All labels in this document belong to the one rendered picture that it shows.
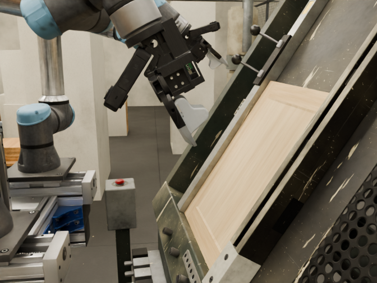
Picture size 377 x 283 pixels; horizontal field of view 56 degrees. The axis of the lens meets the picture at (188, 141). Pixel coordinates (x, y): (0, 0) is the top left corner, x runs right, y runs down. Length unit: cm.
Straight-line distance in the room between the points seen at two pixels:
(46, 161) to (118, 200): 31
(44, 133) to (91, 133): 211
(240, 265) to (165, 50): 51
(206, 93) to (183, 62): 436
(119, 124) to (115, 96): 558
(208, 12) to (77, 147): 251
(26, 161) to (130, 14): 93
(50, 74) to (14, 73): 393
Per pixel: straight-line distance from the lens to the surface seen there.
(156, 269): 129
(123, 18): 57
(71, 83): 342
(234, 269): 86
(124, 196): 146
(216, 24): 133
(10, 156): 483
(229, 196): 109
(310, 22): 134
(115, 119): 615
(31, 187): 144
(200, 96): 492
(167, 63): 59
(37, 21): 62
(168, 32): 59
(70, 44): 340
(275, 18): 155
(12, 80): 541
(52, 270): 95
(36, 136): 137
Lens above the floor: 148
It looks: 15 degrees down
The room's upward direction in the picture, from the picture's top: straight up
